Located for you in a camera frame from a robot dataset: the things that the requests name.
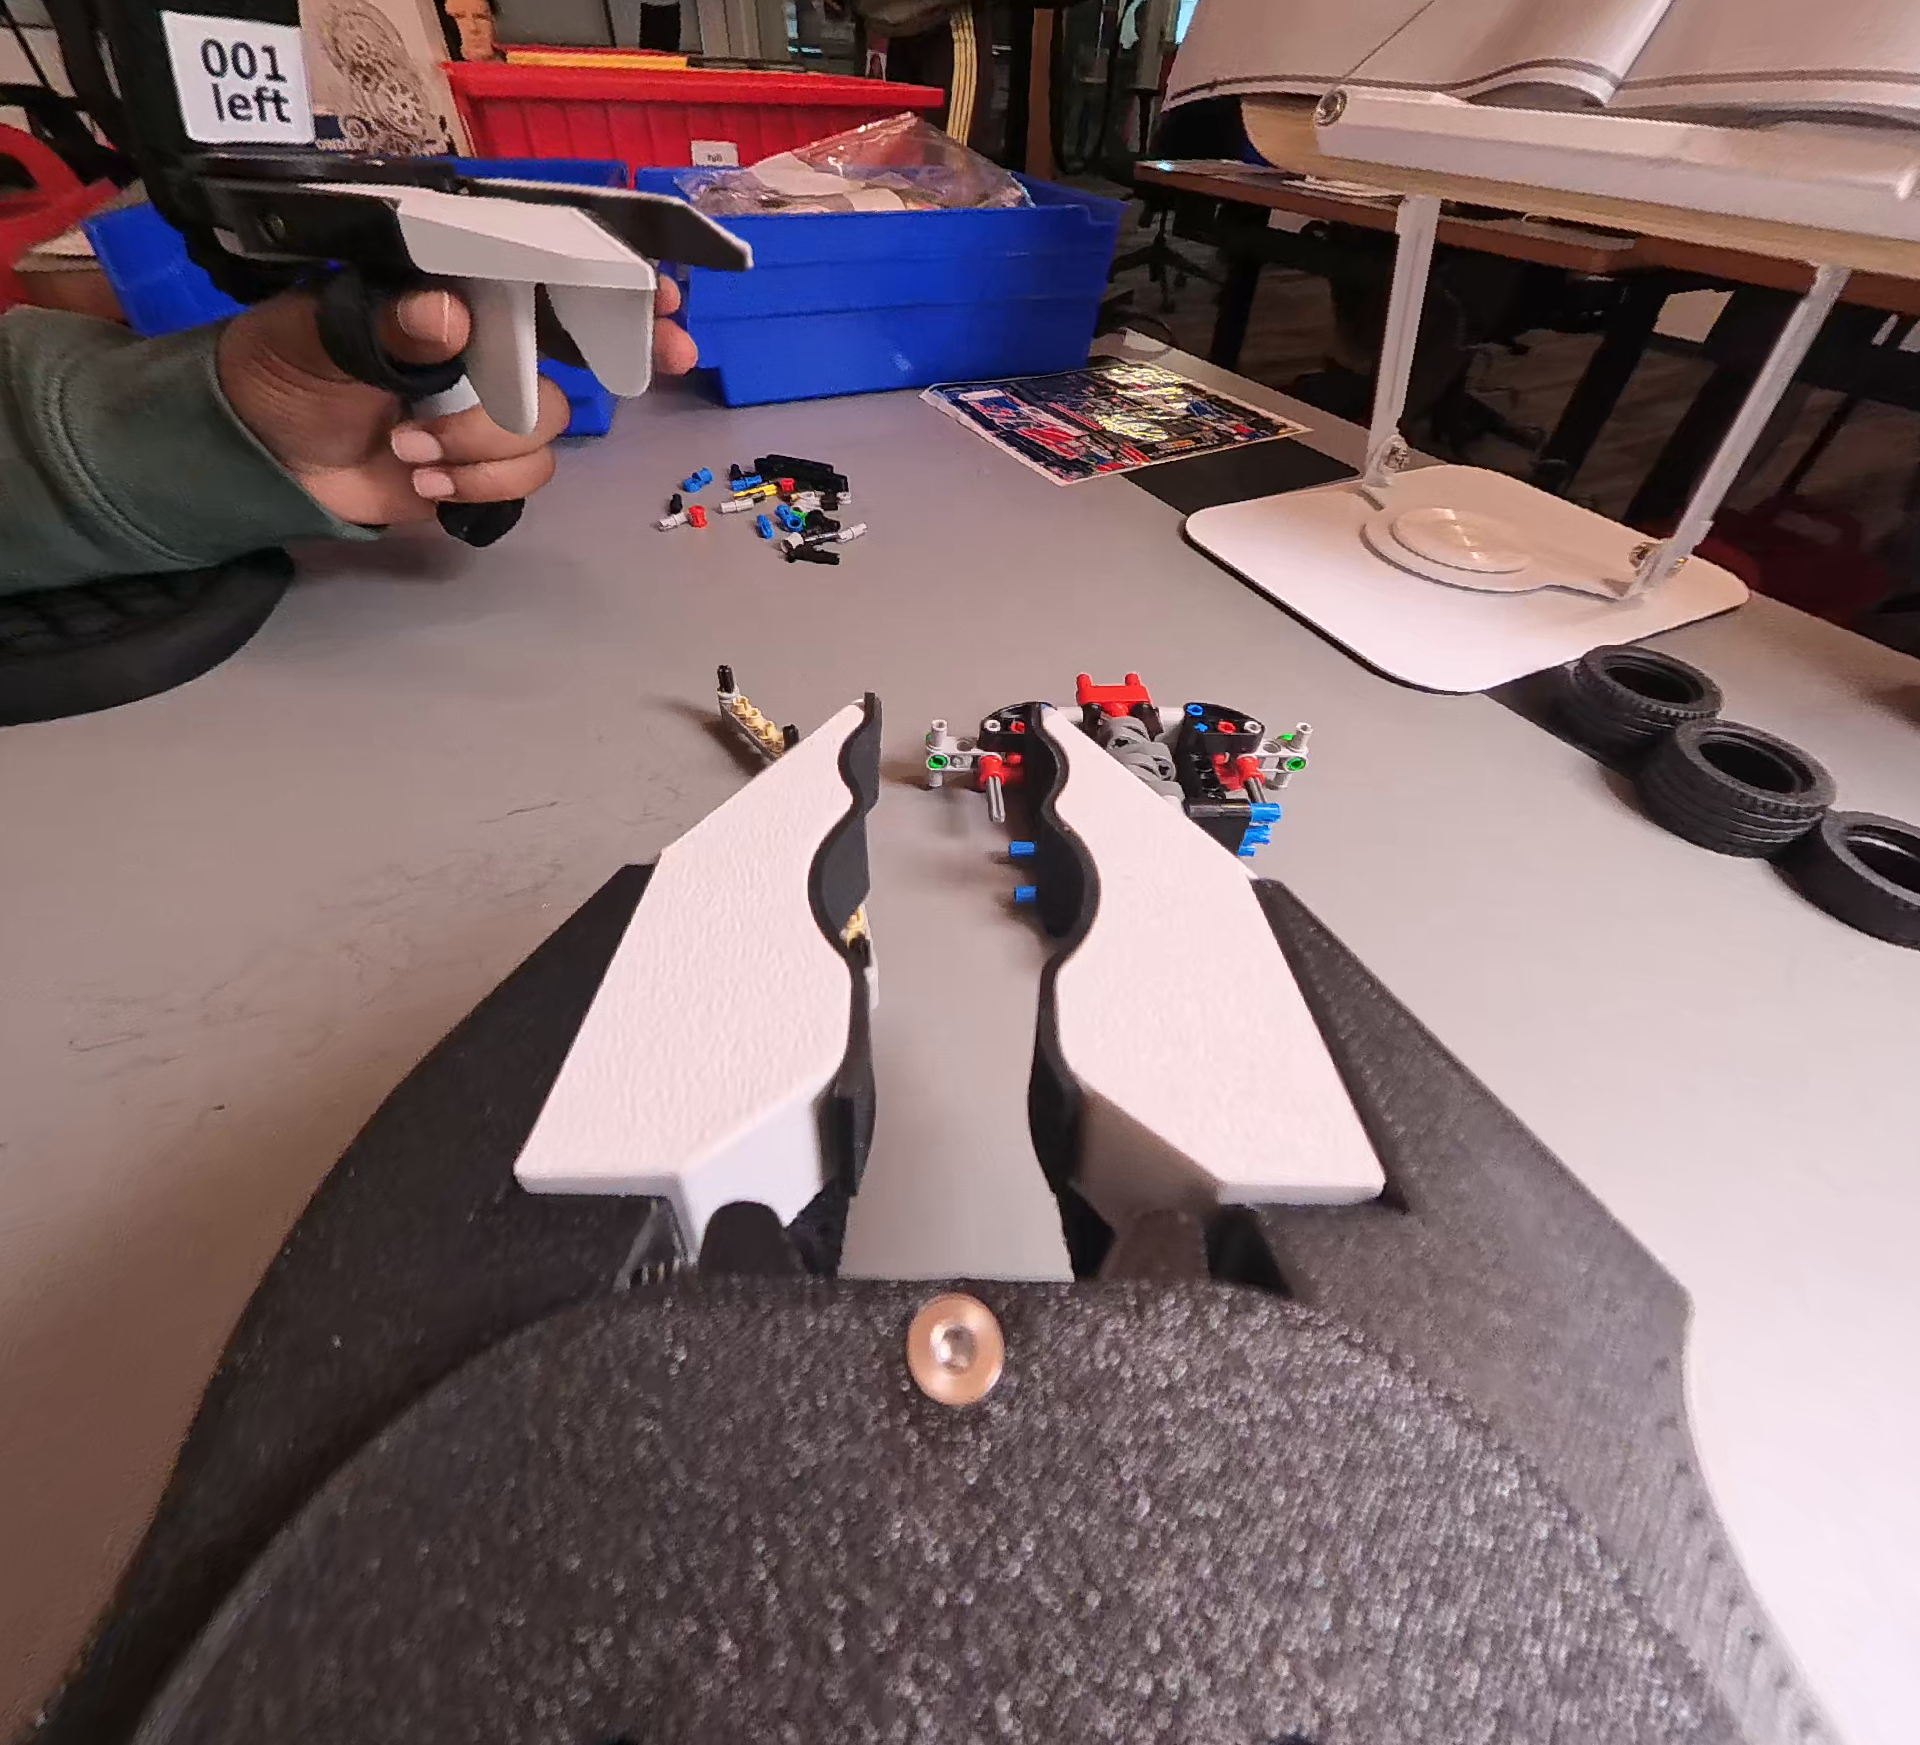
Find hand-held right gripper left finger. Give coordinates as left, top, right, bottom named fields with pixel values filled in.
left=513, top=692, right=886, bottom=1259

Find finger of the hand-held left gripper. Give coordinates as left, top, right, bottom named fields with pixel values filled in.
left=447, top=154, right=755, bottom=276
left=390, top=189, right=660, bottom=297

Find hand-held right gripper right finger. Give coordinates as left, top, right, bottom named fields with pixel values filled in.
left=1030, top=707, right=1388, bottom=1271

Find lego car chassis assembly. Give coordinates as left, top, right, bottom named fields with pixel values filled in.
left=921, top=674, right=1318, bottom=909

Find clear bags of lego parts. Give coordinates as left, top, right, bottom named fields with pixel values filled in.
left=675, top=113, right=1035, bottom=220

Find loose black lego pieces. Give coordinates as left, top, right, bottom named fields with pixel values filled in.
left=654, top=452, right=872, bottom=569

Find person's left hand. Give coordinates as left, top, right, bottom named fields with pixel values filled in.
left=218, top=275, right=703, bottom=532

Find red plastic bin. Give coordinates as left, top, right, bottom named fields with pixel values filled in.
left=440, top=46, right=947, bottom=179

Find white carton with gear print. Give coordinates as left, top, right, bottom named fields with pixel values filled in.
left=284, top=0, right=475, bottom=159

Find printed sticker sheet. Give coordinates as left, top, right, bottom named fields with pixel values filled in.
left=918, top=358, right=1311, bottom=487

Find black chair armrest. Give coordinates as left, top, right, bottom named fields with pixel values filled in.
left=0, top=553, right=294, bottom=726

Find grey table with wooden edge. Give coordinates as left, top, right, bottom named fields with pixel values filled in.
left=1131, top=159, right=1920, bottom=532

